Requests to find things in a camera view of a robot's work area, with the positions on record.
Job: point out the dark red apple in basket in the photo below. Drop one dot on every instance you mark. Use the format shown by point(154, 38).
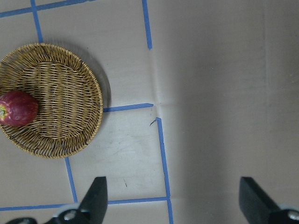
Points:
point(17, 108)

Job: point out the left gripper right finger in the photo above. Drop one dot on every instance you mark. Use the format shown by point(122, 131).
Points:
point(259, 208)

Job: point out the woven wicker basket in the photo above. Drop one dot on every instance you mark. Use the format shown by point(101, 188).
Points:
point(69, 97)

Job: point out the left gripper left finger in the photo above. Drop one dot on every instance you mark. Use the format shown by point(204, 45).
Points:
point(92, 208)

